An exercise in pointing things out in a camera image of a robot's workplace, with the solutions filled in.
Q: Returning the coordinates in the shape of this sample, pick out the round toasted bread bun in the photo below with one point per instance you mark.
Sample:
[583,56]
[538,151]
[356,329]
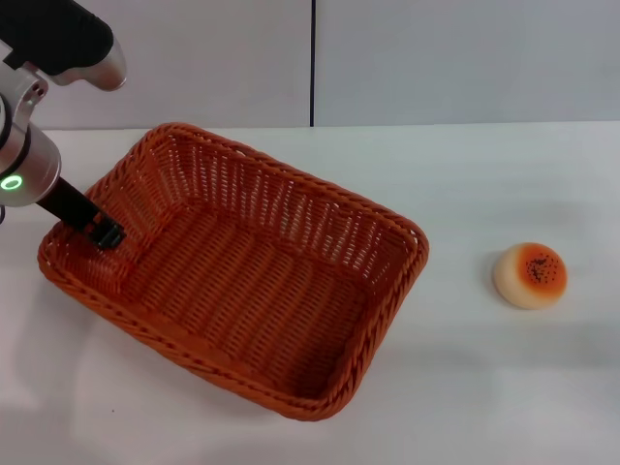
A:
[530,282]

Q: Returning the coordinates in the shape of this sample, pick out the orange woven rectangular basket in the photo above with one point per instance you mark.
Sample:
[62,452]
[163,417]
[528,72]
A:
[252,281]

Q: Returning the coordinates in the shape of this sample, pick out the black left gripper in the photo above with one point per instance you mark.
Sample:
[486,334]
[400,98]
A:
[70,206]

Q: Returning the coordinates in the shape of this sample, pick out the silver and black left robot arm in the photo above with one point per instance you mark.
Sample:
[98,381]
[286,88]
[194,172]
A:
[34,155]

